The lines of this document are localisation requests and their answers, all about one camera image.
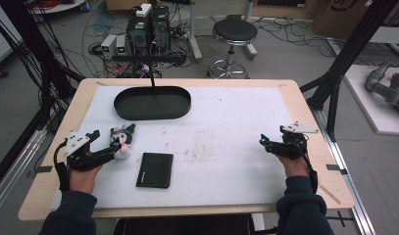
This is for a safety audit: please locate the person's dark clothing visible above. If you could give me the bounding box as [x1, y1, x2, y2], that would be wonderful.
[113, 212, 254, 235]

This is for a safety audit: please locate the aluminium rail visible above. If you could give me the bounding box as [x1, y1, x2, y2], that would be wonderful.
[0, 128, 48, 217]
[311, 107, 378, 235]

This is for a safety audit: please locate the black round stool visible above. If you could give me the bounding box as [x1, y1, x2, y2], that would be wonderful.
[207, 17, 259, 80]

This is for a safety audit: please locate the black oval tray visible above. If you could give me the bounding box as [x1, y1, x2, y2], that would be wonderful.
[113, 85, 192, 121]

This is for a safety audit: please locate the black metal frame post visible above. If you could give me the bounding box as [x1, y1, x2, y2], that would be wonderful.
[299, 0, 399, 142]
[0, 0, 85, 194]

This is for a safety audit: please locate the black and white plush toy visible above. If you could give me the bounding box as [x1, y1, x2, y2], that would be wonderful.
[109, 122, 137, 161]

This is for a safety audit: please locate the black gripper wrist strap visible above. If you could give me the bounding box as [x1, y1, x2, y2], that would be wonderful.
[52, 141, 72, 193]

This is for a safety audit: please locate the person's right hand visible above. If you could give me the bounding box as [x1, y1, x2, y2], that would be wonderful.
[276, 154, 311, 179]

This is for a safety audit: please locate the small white device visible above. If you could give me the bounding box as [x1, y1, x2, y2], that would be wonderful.
[100, 33, 119, 57]
[115, 34, 128, 55]

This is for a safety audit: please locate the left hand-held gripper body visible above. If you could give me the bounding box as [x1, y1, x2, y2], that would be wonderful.
[63, 130, 105, 172]

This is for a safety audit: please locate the white box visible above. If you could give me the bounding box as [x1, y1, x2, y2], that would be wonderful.
[135, 2, 153, 19]

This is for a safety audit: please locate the black tape strip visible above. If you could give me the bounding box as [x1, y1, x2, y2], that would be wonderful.
[26, 164, 54, 179]
[325, 164, 349, 176]

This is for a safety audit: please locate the person's left hand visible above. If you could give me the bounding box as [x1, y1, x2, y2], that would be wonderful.
[68, 164, 104, 196]

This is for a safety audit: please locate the white floor board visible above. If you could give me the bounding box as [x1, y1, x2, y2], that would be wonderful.
[343, 63, 399, 137]

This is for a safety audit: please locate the white table mat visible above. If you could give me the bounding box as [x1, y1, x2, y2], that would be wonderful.
[49, 84, 298, 211]

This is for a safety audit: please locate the black wallet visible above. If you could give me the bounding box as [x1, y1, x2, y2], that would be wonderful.
[135, 152, 175, 190]

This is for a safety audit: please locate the white table leg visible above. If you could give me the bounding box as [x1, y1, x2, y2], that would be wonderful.
[186, 0, 204, 64]
[243, 0, 259, 62]

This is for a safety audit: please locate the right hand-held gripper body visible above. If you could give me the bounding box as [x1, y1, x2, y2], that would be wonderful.
[277, 120, 321, 162]

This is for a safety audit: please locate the cardboard box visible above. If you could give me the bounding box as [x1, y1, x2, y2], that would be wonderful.
[312, 0, 372, 41]

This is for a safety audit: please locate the black computer tower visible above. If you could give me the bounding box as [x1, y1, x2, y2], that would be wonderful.
[125, 12, 153, 57]
[150, 4, 172, 54]

